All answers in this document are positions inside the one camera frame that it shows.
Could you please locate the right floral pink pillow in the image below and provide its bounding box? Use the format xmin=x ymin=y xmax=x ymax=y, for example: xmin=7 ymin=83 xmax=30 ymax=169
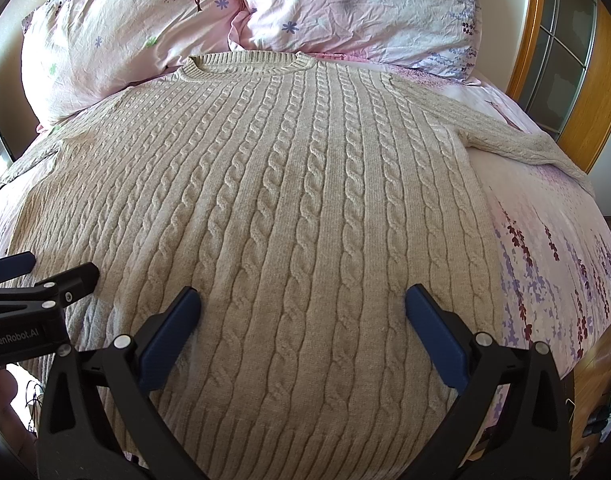
xmin=228 ymin=0 xmax=482 ymax=80

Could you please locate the person's left hand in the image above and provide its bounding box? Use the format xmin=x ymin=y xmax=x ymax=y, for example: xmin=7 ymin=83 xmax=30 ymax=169
xmin=0 ymin=368 xmax=36 ymax=472

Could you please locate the left floral pink pillow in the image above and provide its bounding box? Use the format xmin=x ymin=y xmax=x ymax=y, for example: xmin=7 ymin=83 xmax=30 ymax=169
xmin=21 ymin=0 xmax=242 ymax=128

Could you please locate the wooden bedside cabinet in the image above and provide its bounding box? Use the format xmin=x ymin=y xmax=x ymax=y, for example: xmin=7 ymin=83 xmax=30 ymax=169
xmin=570 ymin=323 xmax=611 ymax=465

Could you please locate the beige cable-knit sweater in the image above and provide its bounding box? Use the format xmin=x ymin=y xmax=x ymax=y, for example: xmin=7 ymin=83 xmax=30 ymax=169
xmin=0 ymin=50 xmax=597 ymax=480

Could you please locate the wooden glass-panel door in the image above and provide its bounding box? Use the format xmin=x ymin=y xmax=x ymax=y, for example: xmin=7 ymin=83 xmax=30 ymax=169
xmin=507 ymin=0 xmax=611 ymax=172

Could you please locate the floral pink pillow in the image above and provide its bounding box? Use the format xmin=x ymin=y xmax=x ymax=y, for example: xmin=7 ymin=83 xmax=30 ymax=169
xmin=228 ymin=0 xmax=482 ymax=80
xmin=21 ymin=0 xmax=242 ymax=128

